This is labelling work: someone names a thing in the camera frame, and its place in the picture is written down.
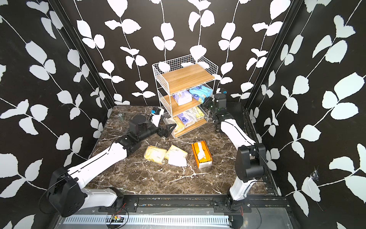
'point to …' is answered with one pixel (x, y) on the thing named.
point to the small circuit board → (117, 219)
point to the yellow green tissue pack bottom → (199, 114)
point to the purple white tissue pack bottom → (188, 118)
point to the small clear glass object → (119, 114)
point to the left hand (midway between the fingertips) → (170, 119)
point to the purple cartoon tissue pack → (183, 98)
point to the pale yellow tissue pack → (155, 153)
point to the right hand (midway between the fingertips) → (203, 95)
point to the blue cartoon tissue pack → (200, 92)
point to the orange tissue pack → (202, 154)
